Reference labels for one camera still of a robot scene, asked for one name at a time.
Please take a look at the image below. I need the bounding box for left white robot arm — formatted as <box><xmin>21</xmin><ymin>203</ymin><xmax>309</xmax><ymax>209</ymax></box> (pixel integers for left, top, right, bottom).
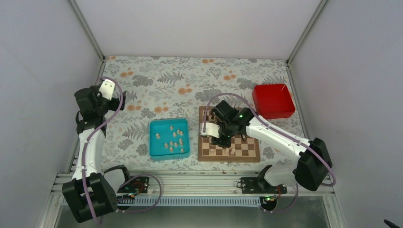
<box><xmin>62</xmin><ymin>82</ymin><xmax>132</xmax><ymax>223</ymax></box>

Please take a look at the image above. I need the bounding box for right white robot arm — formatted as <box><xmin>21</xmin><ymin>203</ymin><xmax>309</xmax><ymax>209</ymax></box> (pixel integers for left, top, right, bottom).
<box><xmin>199</xmin><ymin>101</ymin><xmax>333</xmax><ymax>193</ymax></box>

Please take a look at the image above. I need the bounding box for wooden chess board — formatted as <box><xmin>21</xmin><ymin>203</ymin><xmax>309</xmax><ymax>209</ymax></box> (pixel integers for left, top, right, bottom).
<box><xmin>198</xmin><ymin>106</ymin><xmax>261</xmax><ymax>163</ymax></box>

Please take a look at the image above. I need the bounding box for floral patterned table mat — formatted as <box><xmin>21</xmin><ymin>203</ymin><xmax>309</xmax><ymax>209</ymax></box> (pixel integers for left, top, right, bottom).
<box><xmin>101</xmin><ymin>56</ymin><xmax>291</xmax><ymax>171</ymax></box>

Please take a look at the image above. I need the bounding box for red plastic box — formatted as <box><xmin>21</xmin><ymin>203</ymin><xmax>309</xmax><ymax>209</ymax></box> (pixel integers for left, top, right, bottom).
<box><xmin>252</xmin><ymin>84</ymin><xmax>296</xmax><ymax>119</ymax></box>

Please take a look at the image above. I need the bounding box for teal plastic tray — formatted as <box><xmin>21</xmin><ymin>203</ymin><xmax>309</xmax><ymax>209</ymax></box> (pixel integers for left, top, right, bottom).
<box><xmin>149</xmin><ymin>118</ymin><xmax>191</xmax><ymax>161</ymax></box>

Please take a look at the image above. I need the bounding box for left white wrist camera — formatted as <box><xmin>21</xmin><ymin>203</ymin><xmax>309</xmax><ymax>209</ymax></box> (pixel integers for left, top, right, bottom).
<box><xmin>98</xmin><ymin>79</ymin><xmax>115</xmax><ymax>101</ymax></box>

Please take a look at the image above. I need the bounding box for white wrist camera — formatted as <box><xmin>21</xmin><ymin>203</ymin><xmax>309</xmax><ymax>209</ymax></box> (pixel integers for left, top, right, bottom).
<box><xmin>199</xmin><ymin>122</ymin><xmax>220</xmax><ymax>138</ymax></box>
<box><xmin>98</xmin><ymin>79</ymin><xmax>115</xmax><ymax>101</ymax></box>

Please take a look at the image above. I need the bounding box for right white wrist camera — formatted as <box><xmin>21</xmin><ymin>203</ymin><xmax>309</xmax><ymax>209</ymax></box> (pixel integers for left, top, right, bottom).
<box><xmin>199</xmin><ymin>122</ymin><xmax>220</xmax><ymax>138</ymax></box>

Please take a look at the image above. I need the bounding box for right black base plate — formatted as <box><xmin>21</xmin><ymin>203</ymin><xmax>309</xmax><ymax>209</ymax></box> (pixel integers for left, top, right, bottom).
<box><xmin>236</xmin><ymin>177</ymin><xmax>288</xmax><ymax>194</ymax></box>

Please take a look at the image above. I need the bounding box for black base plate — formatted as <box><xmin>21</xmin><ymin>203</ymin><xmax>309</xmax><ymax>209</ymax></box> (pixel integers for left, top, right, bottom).
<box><xmin>118</xmin><ymin>176</ymin><xmax>149</xmax><ymax>195</ymax></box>
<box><xmin>236</xmin><ymin>177</ymin><xmax>288</xmax><ymax>194</ymax></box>

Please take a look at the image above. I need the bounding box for aluminium front rail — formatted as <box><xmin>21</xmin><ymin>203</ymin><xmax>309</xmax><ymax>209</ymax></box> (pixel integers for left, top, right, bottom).
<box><xmin>50</xmin><ymin>172</ymin><xmax>335</xmax><ymax>207</ymax></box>

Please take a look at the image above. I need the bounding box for left aluminium frame post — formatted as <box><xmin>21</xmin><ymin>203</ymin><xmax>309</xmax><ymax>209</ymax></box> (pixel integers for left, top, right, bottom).
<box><xmin>67</xmin><ymin>0</ymin><xmax>105</xmax><ymax>62</ymax></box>

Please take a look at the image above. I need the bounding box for aluminium frame post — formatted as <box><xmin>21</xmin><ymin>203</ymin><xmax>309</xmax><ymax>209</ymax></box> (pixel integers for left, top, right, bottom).
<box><xmin>287</xmin><ymin>0</ymin><xmax>329</xmax><ymax>66</ymax></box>
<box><xmin>67</xmin><ymin>0</ymin><xmax>105</xmax><ymax>62</ymax></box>

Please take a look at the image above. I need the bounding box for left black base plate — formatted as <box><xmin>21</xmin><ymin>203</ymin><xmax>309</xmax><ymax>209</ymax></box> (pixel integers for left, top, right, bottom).
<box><xmin>118</xmin><ymin>176</ymin><xmax>149</xmax><ymax>195</ymax></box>

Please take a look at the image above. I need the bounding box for right aluminium frame post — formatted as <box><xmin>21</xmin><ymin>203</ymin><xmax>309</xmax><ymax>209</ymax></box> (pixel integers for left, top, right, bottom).
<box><xmin>287</xmin><ymin>0</ymin><xmax>329</xmax><ymax>66</ymax></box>

